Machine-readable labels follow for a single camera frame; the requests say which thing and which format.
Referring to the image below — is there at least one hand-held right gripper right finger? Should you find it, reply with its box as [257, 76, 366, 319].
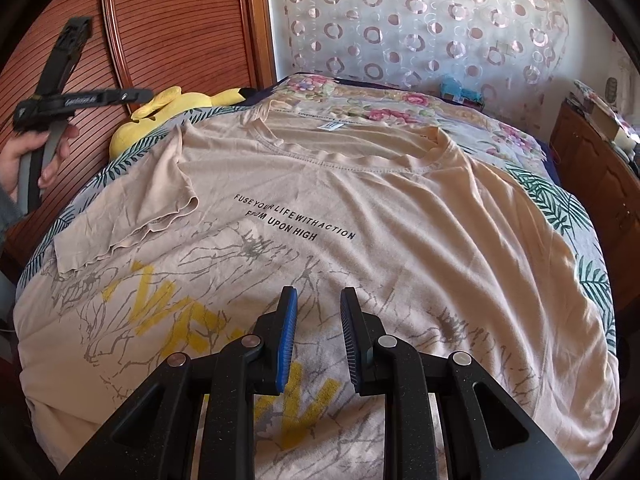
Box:
[340, 287, 581, 480]

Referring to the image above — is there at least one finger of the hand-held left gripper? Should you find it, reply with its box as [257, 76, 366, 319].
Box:
[34, 16, 94, 101]
[54, 87, 155, 111]

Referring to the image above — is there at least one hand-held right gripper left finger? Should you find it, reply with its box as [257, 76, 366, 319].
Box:
[60, 286, 301, 480]

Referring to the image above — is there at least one beige printed t-shirt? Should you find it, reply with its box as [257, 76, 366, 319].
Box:
[12, 100, 621, 480]

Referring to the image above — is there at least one person's left hand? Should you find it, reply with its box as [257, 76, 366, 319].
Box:
[0, 124, 81, 196]

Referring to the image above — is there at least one yellow plush toy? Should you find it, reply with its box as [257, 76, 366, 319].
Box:
[109, 86, 251, 158]

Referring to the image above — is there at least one wooden headboard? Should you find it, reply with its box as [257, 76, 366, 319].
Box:
[0, 0, 278, 281]

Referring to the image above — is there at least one floral blanket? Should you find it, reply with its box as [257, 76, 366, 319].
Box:
[250, 72, 561, 171]

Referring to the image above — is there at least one leaf print blanket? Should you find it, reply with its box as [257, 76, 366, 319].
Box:
[15, 107, 618, 356]

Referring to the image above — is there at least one blue toy box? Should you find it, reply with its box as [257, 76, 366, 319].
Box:
[439, 76, 486, 106]

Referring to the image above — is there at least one wooden cabinet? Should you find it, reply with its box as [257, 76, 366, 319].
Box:
[550, 80, 640, 311]

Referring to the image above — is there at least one circle pattern sheer curtain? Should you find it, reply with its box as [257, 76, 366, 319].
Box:
[272, 0, 571, 96]

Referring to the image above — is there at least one cardboard box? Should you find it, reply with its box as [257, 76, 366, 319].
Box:
[575, 91, 626, 142]

